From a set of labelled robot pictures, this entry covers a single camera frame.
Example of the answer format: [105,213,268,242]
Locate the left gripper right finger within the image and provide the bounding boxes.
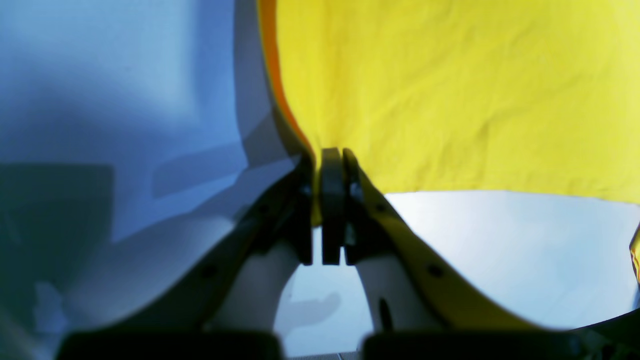
[320,148,540,333]

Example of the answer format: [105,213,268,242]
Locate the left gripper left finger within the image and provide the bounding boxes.
[115,157,314,333]

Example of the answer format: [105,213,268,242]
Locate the orange t-shirt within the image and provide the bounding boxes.
[257,0,640,286]

